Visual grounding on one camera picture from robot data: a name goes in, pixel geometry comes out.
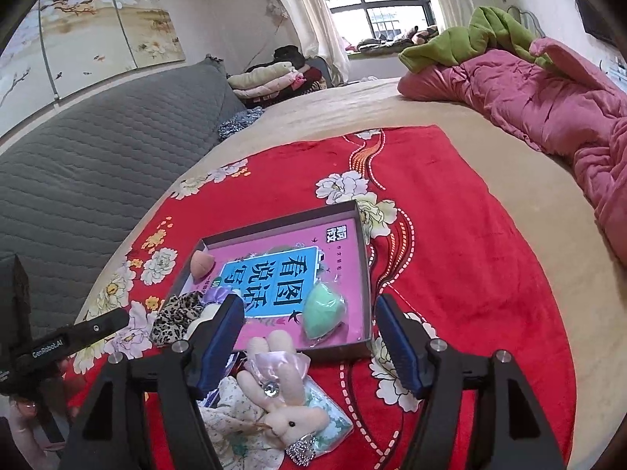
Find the white plush bunny purple bow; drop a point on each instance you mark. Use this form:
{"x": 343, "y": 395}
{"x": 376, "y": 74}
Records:
{"x": 200, "y": 325}

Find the beige plush bunny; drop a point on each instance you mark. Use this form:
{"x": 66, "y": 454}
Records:
{"x": 289, "y": 421}

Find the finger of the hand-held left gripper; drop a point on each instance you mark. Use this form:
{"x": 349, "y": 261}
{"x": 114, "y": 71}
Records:
{"x": 103, "y": 327}

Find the blue patterned cloth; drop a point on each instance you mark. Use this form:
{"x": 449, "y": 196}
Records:
{"x": 240, "y": 122}

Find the shallow box with pink print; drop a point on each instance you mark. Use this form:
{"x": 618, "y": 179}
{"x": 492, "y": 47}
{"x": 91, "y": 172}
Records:
{"x": 343, "y": 264}

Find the pink quilt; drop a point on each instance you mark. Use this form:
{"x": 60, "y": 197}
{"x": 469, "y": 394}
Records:
{"x": 539, "y": 107}

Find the leopard print scrunchie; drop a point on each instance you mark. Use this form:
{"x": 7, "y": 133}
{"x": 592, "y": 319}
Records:
{"x": 171, "y": 318}

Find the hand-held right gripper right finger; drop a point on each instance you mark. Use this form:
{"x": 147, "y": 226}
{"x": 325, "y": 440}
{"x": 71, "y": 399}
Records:
{"x": 401, "y": 352}

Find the person's left hand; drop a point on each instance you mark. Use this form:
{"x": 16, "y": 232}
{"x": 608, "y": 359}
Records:
{"x": 27, "y": 431}

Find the black television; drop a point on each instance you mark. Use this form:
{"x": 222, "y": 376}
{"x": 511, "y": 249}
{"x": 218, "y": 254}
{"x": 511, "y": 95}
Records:
{"x": 602, "y": 19}

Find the pink makeup sponge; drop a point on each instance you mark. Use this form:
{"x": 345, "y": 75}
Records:
{"x": 202, "y": 265}

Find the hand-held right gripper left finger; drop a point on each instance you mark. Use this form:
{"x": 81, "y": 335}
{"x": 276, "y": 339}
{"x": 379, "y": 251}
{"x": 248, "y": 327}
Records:
{"x": 220, "y": 342}

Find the white floral scrunchie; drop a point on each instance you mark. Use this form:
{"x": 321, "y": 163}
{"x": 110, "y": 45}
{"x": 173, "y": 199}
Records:
{"x": 230, "y": 431}

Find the green makeup sponge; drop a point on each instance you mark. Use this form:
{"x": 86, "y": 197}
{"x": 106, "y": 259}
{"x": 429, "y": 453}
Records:
{"x": 321, "y": 311}

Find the grey quilted headboard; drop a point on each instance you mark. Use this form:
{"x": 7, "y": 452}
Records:
{"x": 98, "y": 156}

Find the black garment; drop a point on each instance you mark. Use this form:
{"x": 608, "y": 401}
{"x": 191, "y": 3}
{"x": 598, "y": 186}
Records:
{"x": 289, "y": 54}

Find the green blanket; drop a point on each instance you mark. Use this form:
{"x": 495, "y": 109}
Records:
{"x": 465, "y": 44}

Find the clothes on windowsill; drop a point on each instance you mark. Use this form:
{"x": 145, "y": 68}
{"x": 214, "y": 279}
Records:
{"x": 387, "y": 44}

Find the red floral blanket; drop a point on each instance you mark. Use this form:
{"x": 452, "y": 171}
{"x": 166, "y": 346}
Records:
{"x": 441, "y": 205}

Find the stack of folded clothes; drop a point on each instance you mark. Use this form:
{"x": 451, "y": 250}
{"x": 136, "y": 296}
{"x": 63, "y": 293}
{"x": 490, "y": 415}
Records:
{"x": 259, "y": 81}

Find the floral wall painting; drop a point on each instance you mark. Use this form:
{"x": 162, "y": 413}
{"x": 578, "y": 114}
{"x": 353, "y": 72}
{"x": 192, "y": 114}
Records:
{"x": 98, "y": 34}

